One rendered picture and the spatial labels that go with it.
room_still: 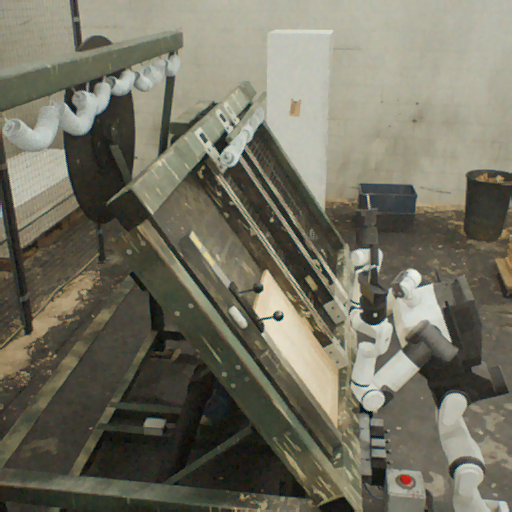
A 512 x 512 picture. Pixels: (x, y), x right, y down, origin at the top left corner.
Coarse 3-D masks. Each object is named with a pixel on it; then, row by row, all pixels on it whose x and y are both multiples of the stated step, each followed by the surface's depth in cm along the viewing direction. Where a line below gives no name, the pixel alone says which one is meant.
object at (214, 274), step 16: (192, 240) 198; (192, 256) 201; (208, 272) 202; (224, 288) 204; (256, 336) 209; (272, 352) 211; (288, 368) 214; (288, 384) 215; (304, 384) 220; (304, 400) 217; (320, 416) 219; (336, 432) 223
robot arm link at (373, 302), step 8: (360, 272) 195; (360, 280) 192; (360, 288) 195; (368, 288) 189; (376, 288) 188; (384, 288) 188; (368, 296) 192; (376, 296) 187; (384, 296) 187; (360, 304) 195; (368, 304) 193; (376, 304) 190; (384, 304) 193; (368, 312) 193; (376, 312) 193; (384, 312) 195
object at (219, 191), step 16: (208, 144) 239; (240, 144) 236; (208, 160) 238; (208, 176) 240; (208, 192) 243; (224, 192) 242; (224, 208) 245; (240, 208) 246; (240, 224) 246; (256, 240) 248; (256, 256) 251; (272, 256) 250; (272, 272) 253; (288, 272) 257; (288, 288) 255; (304, 304) 257; (320, 320) 263; (320, 336) 262; (336, 352) 264
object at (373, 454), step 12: (360, 408) 266; (360, 420) 260; (372, 420) 256; (372, 432) 249; (384, 432) 256; (372, 444) 242; (384, 444) 242; (372, 456) 236; (384, 456) 236; (372, 468) 232; (384, 468) 230; (372, 480) 233; (384, 480) 232
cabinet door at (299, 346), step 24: (264, 288) 240; (264, 312) 227; (288, 312) 250; (288, 336) 237; (312, 336) 260; (288, 360) 224; (312, 360) 246; (312, 384) 233; (336, 384) 256; (336, 408) 242
